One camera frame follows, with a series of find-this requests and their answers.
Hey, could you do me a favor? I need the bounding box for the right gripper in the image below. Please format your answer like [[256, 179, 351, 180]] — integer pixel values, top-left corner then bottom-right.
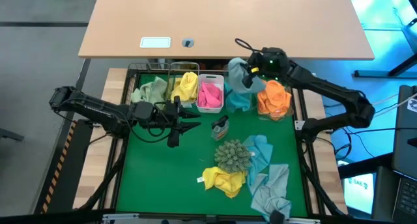
[[242, 47, 289, 89]]

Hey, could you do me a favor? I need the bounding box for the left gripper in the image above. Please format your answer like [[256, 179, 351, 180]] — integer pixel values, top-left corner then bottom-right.
[[152, 96, 202, 149]]

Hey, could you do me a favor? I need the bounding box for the grey-blue microfiber towel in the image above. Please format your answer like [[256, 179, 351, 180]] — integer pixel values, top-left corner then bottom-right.
[[250, 163, 293, 222], [226, 57, 267, 95]]

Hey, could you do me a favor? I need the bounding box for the teal microfiber towel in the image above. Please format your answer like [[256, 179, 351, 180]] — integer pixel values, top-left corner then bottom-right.
[[242, 133, 274, 188], [223, 82, 254, 113]]

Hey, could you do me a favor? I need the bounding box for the orange microfiber towel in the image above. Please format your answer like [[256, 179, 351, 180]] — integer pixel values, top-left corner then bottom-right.
[[257, 79, 292, 118]]

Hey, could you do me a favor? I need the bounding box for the yellow microfiber towel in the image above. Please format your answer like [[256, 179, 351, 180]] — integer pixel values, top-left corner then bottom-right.
[[177, 71, 199, 103], [196, 166, 248, 199], [170, 77, 183, 102]]

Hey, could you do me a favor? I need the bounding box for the light green microfiber towel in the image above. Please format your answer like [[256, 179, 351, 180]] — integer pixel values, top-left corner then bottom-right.
[[150, 76, 169, 110], [130, 81, 154, 104]]

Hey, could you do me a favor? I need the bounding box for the pink microfiber towel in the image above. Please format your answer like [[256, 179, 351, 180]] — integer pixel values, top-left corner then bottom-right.
[[197, 81, 223, 109]]

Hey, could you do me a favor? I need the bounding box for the clear spray bottle black trigger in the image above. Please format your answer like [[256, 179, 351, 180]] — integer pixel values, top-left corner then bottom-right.
[[210, 114, 230, 142]]

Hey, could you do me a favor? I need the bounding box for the green table mat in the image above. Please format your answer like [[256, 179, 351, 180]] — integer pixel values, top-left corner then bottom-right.
[[115, 72, 309, 217]]

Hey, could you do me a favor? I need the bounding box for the artificial succulent in grey pot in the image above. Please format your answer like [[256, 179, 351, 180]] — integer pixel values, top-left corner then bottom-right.
[[214, 139, 253, 174]]

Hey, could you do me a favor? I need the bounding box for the light wooden desk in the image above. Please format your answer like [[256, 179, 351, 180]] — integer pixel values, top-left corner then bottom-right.
[[78, 0, 376, 61]]

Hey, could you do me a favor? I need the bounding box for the black desk leg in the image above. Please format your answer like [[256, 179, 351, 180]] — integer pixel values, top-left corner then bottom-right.
[[353, 53, 417, 78]]

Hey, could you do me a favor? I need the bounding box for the black plate with hazard stripes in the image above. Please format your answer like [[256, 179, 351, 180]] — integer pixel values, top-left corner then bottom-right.
[[34, 119, 86, 215]]

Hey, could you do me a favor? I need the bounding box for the black metal bar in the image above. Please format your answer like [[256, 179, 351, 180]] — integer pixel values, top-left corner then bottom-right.
[[338, 152, 395, 180]]

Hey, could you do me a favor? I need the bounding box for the white printed sign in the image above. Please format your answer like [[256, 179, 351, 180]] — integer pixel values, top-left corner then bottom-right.
[[343, 173, 376, 216]]

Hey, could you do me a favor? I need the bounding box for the dark laptop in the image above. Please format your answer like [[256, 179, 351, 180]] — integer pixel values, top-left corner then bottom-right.
[[390, 83, 417, 224]]

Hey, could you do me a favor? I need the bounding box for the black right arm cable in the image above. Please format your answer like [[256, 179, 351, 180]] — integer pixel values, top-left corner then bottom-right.
[[234, 38, 263, 54]]

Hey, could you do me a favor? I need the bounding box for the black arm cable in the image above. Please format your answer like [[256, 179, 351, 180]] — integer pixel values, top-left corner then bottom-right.
[[234, 38, 263, 54], [125, 118, 172, 144]]

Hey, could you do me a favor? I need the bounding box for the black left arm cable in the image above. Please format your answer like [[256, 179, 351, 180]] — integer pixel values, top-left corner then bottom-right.
[[125, 118, 172, 144]]

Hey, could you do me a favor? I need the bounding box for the black wire basket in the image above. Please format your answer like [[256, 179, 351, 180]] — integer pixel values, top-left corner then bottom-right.
[[127, 62, 172, 109]]

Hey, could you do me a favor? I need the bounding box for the black metal table frame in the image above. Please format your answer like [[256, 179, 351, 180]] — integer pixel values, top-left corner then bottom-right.
[[73, 63, 348, 224]]

